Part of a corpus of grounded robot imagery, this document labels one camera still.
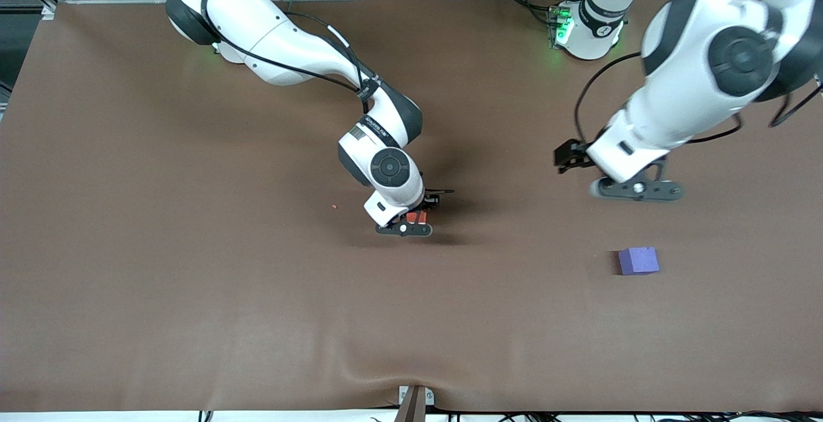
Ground large table cover mat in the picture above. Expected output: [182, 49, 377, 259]
[0, 0, 823, 413]

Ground purple foam cube block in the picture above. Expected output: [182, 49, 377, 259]
[618, 246, 660, 276]

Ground green lit controller board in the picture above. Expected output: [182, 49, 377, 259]
[548, 5, 574, 50]

